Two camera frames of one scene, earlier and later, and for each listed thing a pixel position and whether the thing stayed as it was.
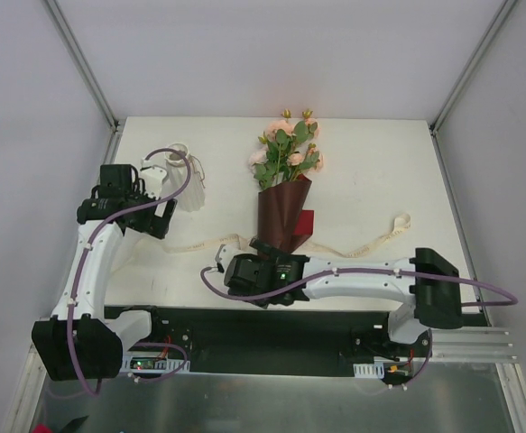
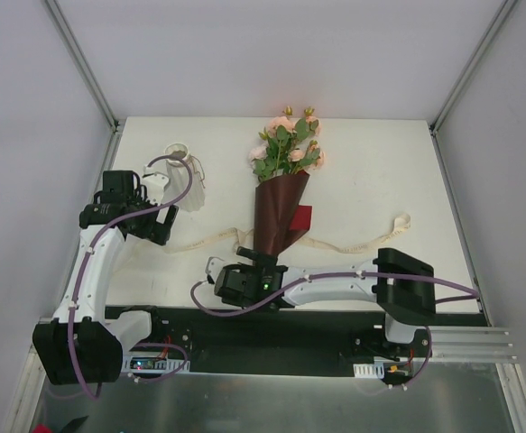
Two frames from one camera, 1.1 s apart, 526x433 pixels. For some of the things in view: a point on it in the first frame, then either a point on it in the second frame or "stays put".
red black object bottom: (71, 428) stays put
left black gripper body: (162, 219) stays put
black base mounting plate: (277, 341) stays put
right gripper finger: (268, 249) -> (256, 256)
